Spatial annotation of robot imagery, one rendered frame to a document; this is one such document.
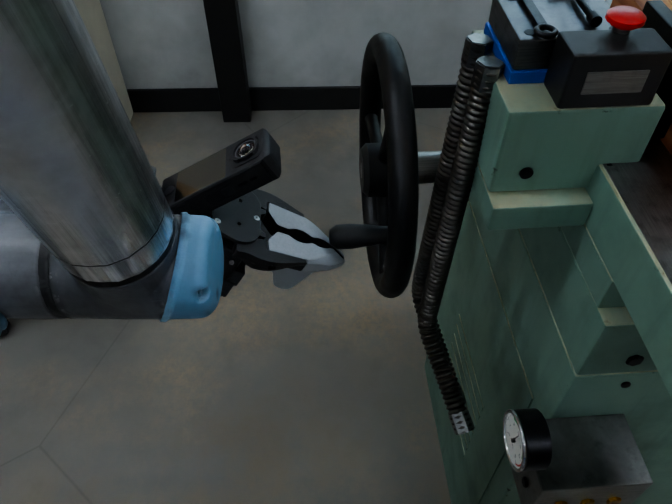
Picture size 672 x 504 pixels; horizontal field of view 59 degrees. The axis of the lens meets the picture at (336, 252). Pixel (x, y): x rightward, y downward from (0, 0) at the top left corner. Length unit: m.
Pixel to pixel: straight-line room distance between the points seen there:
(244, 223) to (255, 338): 0.98
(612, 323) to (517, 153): 0.18
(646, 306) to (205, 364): 1.13
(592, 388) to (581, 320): 0.09
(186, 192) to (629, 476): 0.54
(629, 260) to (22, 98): 0.45
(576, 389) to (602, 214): 0.20
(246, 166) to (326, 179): 1.40
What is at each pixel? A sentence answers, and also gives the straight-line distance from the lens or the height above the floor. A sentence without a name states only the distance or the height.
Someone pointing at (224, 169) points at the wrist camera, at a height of 0.92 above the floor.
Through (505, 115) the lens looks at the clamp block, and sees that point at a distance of 0.52.
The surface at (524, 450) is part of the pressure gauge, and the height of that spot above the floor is 0.68.
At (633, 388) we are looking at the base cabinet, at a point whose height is 0.68.
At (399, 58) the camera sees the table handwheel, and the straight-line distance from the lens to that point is 0.58.
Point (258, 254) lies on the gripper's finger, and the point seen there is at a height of 0.85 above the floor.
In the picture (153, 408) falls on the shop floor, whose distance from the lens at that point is 1.46.
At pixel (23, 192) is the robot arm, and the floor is 1.06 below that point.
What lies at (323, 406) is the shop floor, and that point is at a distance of 1.40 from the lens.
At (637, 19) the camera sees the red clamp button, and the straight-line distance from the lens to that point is 0.54.
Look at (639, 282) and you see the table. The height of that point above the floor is 0.87.
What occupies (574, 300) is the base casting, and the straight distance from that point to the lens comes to 0.64.
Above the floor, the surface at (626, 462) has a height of 0.62.
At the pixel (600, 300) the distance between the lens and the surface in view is 0.59.
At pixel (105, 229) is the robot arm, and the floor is 1.02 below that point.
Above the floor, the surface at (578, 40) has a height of 1.01.
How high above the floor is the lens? 1.24
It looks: 48 degrees down
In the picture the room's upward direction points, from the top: straight up
